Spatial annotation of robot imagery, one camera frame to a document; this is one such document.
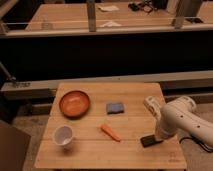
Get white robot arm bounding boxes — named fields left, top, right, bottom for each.
left=144, top=96, right=213, bottom=147

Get black eraser block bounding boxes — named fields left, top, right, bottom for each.
left=140, top=135, right=162, bottom=148

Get blue sponge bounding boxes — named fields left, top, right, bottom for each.
left=106, top=102, right=124, bottom=114

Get grey vertical post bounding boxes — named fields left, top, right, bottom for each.
left=87, top=0, right=96, bottom=32

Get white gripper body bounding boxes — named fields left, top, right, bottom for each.
left=144, top=96, right=161, bottom=120

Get white cup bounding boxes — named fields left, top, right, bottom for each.
left=52, top=125, right=73, bottom=148

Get grey right post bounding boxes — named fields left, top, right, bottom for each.
left=172, top=0, right=191, bottom=29

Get metal clamp bracket left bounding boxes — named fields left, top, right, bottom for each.
left=0, top=61, right=30, bottom=88

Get brown cardboard box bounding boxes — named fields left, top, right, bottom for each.
left=0, top=120, right=31, bottom=171

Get orange bowl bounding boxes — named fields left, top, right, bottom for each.
left=59, top=90, right=90, bottom=118

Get black cable on floor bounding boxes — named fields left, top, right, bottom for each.
left=179, top=134, right=213, bottom=154

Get white folded paper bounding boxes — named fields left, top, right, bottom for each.
left=100, top=21, right=122, bottom=28

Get white paper on far table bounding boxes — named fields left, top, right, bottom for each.
left=98, top=5, right=119, bottom=12

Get orange carrot toy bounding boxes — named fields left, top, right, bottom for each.
left=101, top=124, right=121, bottom=142

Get black gear on far table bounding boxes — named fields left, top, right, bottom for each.
left=127, top=0, right=158, bottom=14

